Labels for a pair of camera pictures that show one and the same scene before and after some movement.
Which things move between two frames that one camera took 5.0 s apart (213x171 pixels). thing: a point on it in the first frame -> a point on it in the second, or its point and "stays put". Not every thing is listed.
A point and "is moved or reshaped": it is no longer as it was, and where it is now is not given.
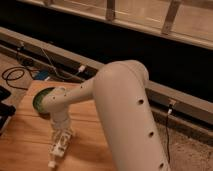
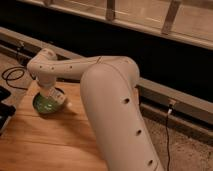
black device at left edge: (6, 111) stays put
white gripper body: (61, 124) -> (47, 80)
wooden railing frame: (190, 21) stays put
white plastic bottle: (59, 143) is moved or reshaped
